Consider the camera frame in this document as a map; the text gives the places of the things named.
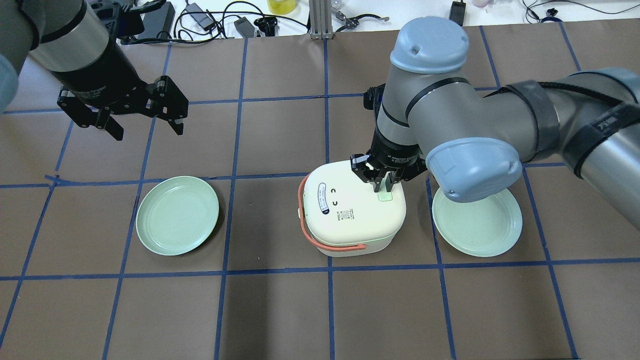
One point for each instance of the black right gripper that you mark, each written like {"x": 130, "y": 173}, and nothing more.
{"x": 396, "y": 153}

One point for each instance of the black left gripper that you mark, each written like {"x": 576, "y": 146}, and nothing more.
{"x": 97, "y": 70}

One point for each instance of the cream rice cooker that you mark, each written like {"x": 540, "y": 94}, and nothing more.
{"x": 343, "y": 216}

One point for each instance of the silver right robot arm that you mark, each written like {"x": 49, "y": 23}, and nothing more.
{"x": 428, "y": 117}

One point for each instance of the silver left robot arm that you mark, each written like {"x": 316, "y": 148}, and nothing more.
{"x": 76, "y": 42}

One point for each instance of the green plate near robot base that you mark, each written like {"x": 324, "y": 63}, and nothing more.
{"x": 484, "y": 228}

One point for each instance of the green plate far side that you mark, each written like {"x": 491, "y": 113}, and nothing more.
{"x": 177, "y": 216}

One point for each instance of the black power adapter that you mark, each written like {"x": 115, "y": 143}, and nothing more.
{"x": 245, "y": 28}

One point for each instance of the yellow tape roll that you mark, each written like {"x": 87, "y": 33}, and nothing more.
{"x": 281, "y": 7}

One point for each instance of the aluminium frame post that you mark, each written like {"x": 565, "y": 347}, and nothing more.
{"x": 320, "y": 17}

